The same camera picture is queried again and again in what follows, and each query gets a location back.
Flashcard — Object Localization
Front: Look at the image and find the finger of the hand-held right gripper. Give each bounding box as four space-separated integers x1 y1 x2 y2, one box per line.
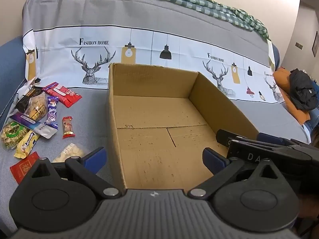
216 129 291 146
227 141 312 162

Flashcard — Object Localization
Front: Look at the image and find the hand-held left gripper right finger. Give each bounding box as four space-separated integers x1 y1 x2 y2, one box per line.
187 148 287 200

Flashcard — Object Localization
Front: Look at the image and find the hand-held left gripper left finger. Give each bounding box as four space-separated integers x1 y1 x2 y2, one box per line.
21 147 119 200

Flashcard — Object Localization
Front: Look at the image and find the brown cardboard box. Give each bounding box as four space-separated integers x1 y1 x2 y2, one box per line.
107 63 260 197

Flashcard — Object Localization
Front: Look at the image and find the purple snack packet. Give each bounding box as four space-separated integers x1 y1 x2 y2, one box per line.
44 97 59 130

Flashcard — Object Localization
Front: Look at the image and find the red white-striped snack packet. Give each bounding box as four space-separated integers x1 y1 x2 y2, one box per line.
42 82 82 108

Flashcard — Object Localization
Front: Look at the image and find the clear biscuit packet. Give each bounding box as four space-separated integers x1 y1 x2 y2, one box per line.
24 93 49 121

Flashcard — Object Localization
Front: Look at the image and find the black snack packet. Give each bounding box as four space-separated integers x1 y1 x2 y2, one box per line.
15 87 45 114

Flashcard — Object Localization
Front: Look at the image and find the clear cracker packet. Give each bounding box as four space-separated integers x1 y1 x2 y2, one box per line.
52 143 90 163

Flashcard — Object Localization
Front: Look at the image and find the small red snack packet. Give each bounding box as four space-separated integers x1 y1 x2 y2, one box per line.
62 116 76 139

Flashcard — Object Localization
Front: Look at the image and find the blue denim cloth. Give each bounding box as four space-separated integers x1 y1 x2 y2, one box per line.
303 83 319 136

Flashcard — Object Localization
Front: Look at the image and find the yellow snack bar packet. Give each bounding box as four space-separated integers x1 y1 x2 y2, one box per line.
14 129 40 158

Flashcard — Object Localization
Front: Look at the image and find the flat red packet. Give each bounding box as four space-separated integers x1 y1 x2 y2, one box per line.
10 151 40 185

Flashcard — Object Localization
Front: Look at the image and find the purple white pouch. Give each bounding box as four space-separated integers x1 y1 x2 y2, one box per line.
9 112 57 138

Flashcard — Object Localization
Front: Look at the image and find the black jacket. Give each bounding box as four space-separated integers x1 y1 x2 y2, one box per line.
289 68 319 111

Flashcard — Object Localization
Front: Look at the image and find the green pea packet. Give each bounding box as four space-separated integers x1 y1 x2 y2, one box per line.
1 119 29 150

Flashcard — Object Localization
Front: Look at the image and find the grey deer printed bed sheet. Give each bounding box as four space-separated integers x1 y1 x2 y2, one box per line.
0 0 313 232

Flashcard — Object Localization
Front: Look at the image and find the wall picture frame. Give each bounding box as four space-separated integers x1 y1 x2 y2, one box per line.
312 31 319 55

